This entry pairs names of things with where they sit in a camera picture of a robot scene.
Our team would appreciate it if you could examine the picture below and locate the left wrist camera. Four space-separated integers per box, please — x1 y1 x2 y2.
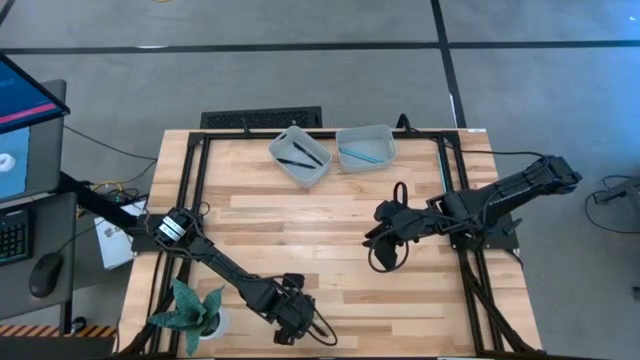
281 272 307 294

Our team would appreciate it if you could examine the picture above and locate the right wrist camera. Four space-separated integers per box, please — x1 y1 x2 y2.
373 199 402 225

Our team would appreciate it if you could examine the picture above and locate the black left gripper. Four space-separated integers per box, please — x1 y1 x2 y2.
257 288 317 346

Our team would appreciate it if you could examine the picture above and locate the black computer mouse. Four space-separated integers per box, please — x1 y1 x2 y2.
28 252 65 300

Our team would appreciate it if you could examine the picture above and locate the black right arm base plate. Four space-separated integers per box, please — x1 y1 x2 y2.
446 209 521 252

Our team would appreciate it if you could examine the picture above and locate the dark grey box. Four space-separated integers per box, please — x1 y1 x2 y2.
0 335 117 360

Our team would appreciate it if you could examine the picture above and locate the blue pencil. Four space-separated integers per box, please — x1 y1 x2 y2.
338 147 385 165

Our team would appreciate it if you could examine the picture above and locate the blue screen computer monitor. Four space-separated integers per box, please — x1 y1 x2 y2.
0 52 71 136

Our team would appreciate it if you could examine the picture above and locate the black diagonal bar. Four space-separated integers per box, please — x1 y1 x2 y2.
58 172 149 232

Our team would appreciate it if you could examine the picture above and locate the grey plastic bin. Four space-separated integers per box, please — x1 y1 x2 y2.
334 123 399 175
267 124 334 190

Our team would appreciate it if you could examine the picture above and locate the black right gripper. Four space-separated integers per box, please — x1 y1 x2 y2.
362 209 437 270

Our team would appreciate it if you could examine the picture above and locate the thin black floor cable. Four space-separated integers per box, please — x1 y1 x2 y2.
63 124 160 162

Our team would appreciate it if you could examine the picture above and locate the dark floor stand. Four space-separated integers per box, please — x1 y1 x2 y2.
593 174 640 206

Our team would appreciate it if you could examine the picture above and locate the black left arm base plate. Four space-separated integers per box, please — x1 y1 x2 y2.
130 212 205 254

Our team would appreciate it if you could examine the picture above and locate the yellow black striped strip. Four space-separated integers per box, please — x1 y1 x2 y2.
0 324 117 339

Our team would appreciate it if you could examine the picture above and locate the black pen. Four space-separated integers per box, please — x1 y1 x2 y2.
275 157 318 171
291 141 325 168

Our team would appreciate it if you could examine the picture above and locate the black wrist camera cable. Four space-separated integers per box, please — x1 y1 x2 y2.
298 319 340 348
366 180 410 275

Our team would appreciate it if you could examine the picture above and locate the white paper booklet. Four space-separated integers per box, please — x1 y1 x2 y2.
93 199 149 271

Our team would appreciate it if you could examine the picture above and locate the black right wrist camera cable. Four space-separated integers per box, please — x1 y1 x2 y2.
366 180 410 275

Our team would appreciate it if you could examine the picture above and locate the black keyboard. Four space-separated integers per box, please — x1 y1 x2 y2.
0 207 32 267

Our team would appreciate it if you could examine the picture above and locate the yellow cable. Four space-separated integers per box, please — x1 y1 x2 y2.
89 179 126 195

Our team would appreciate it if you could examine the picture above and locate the grey framed computer monitor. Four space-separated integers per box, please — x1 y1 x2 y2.
0 79 67 204

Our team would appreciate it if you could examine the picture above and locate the black aluminium table frame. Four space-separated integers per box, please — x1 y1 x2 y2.
117 128 546 359

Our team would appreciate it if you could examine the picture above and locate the black left wrist camera cable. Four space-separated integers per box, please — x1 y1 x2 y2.
298 319 340 348

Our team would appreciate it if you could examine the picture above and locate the green potted plant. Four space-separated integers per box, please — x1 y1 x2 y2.
147 278 225 357

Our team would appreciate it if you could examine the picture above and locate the white plant pot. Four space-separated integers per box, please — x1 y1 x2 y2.
198 305 232 342

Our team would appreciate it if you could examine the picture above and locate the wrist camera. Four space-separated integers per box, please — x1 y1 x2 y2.
373 199 402 225
281 272 307 294

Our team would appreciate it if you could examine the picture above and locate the grey desk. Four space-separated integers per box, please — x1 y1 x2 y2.
0 192 77 321

